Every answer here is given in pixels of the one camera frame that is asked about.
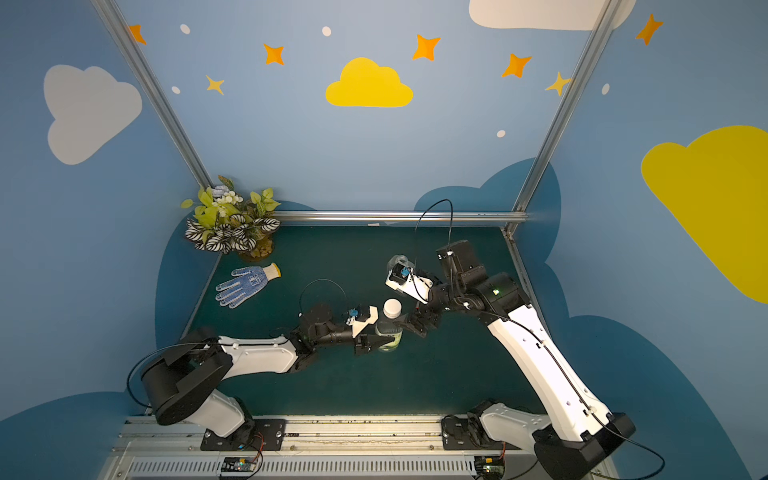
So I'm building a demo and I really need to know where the round clear bottle green label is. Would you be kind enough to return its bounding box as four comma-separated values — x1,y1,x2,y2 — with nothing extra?
375,317,403,352

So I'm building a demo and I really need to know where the white cap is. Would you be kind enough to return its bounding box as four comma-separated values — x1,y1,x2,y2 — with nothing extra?
382,298,402,320

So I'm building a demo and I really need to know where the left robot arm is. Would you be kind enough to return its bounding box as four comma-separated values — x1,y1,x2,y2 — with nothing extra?
141,304,394,450

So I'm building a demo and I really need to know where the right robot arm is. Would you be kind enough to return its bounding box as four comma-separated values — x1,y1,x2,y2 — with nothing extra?
386,240,635,479

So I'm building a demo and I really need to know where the square clear bottle white label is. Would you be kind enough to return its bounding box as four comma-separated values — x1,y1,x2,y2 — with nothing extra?
387,254,414,272

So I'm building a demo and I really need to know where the blue dotted work glove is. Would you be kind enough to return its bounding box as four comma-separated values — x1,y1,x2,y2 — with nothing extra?
215,263,282,309

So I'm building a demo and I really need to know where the right circuit board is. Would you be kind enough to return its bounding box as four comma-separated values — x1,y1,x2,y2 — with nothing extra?
473,456,506,480

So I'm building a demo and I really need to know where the circuit board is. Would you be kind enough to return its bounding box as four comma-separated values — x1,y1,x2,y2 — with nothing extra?
220,457,256,476
473,456,506,480

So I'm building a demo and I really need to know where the left circuit board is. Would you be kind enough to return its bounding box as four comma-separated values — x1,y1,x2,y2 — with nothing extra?
220,457,256,476

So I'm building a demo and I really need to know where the artificial potted plant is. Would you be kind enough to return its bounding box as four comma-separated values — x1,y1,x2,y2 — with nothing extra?
180,176,281,261

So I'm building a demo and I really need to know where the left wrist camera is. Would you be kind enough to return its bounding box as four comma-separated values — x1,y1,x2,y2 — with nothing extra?
346,305,379,338

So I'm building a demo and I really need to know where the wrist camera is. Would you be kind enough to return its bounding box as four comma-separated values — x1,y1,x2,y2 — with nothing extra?
385,263,433,304
346,305,379,338

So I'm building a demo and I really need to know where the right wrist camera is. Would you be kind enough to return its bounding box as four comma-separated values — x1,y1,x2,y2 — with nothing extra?
385,263,433,304

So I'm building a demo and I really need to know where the aluminium back rail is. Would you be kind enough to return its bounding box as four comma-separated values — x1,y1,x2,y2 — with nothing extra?
275,211,527,225

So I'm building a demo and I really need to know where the aluminium rail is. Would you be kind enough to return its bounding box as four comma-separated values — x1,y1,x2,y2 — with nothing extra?
275,211,527,225
99,415,548,479

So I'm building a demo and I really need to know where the aluminium front rail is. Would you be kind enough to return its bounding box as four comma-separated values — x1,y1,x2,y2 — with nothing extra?
99,415,548,479

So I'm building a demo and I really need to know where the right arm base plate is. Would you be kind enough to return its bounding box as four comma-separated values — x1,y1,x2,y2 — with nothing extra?
440,415,502,451

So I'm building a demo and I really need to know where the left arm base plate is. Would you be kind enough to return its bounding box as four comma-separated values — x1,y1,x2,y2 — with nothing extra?
200,418,286,452

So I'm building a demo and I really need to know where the right aluminium corner post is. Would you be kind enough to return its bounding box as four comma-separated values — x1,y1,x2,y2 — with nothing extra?
512,0,623,214

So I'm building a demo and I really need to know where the aluminium corner post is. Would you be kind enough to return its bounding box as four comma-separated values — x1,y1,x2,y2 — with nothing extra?
512,0,623,214
90,0,213,187

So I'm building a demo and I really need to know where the left aluminium corner post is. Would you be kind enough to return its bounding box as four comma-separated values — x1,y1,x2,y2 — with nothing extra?
90,0,213,187

